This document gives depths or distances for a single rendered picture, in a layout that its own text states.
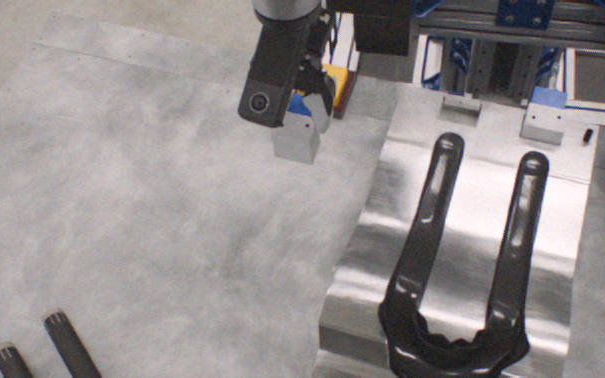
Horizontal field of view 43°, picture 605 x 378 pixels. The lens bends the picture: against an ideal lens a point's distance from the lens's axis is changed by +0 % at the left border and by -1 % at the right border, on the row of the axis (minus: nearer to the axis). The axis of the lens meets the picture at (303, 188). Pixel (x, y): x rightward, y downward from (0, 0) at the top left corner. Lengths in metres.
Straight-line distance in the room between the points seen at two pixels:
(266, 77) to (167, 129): 0.39
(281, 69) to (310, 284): 0.33
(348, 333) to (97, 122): 0.55
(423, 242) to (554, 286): 0.16
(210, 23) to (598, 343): 1.69
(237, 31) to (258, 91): 1.57
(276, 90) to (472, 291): 0.31
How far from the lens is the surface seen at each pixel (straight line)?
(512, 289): 0.91
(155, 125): 1.18
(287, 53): 0.80
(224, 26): 2.39
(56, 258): 1.11
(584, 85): 1.99
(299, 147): 0.95
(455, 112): 1.07
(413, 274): 0.89
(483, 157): 1.00
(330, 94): 0.87
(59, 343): 1.01
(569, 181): 1.01
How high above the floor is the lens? 1.72
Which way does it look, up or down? 59 degrees down
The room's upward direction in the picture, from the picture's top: 9 degrees counter-clockwise
